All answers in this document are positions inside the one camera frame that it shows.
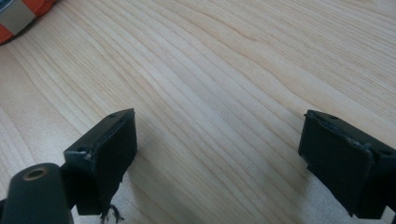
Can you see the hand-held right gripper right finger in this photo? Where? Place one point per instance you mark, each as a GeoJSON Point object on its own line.
{"type": "Point", "coordinates": [345, 168]}

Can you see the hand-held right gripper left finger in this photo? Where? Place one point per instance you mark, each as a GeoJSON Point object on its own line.
{"type": "Point", "coordinates": [106, 161]}

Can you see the orange cloth with grey stripe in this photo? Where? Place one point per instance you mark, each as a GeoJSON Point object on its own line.
{"type": "Point", "coordinates": [18, 15]}

